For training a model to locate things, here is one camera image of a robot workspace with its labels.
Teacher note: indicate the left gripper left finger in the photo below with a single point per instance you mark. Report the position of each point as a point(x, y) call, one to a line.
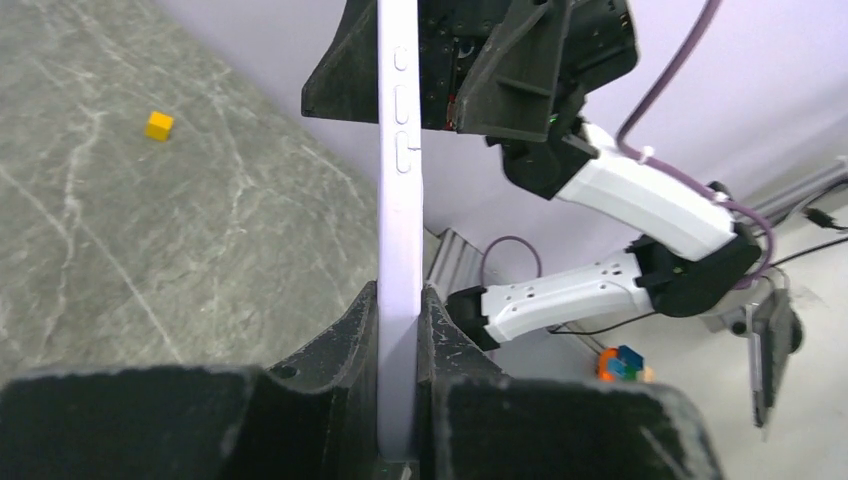
point(311, 416)

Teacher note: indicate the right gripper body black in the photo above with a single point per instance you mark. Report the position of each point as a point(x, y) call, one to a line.
point(600, 47)

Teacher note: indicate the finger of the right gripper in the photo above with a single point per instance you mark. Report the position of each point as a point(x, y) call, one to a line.
point(510, 88)
point(343, 85)

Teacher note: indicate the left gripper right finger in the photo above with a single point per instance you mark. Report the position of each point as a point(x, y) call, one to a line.
point(476, 422)

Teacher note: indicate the phone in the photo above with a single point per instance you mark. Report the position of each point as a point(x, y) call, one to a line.
point(400, 226)

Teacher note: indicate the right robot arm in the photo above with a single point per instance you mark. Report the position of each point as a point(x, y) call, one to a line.
point(691, 251)

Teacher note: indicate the colourful toy on floor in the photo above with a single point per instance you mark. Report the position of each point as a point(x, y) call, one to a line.
point(623, 364)

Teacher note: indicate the small yellow cube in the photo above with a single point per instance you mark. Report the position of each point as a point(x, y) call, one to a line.
point(159, 126)

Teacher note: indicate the black device on floor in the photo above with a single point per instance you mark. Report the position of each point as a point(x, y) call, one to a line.
point(773, 332)

